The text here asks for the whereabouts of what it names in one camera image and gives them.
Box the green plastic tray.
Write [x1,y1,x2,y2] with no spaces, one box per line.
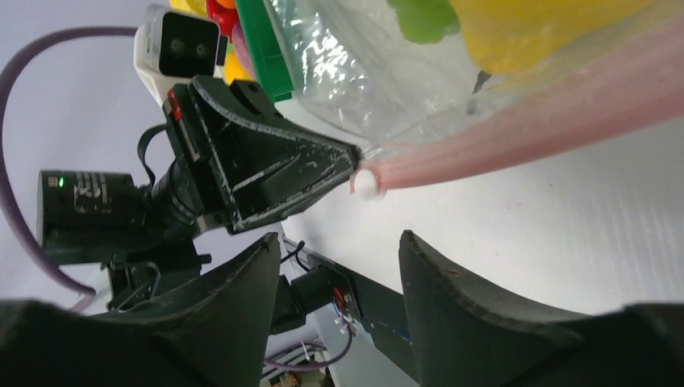
[236,0,294,102]

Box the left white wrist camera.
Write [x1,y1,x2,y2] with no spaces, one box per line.
[133,4,221,106]

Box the fake yellow pepper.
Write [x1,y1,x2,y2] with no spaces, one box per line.
[449,0,653,75]

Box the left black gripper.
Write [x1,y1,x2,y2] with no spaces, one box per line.
[137,76,361,235]

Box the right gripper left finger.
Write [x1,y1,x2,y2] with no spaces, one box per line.
[1,233,281,386]

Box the clear zip top bag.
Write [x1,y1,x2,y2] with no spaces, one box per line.
[265,1,683,198]

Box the fake pink onion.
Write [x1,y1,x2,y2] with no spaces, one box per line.
[231,22,256,78]

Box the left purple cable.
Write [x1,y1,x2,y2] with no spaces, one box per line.
[0,25,140,314]

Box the fake yellow lemon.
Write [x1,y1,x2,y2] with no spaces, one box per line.
[223,49,254,85]

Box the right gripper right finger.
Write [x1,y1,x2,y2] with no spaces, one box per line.
[398,231,683,386]

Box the fake red bell pepper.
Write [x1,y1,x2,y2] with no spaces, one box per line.
[206,0,240,37]

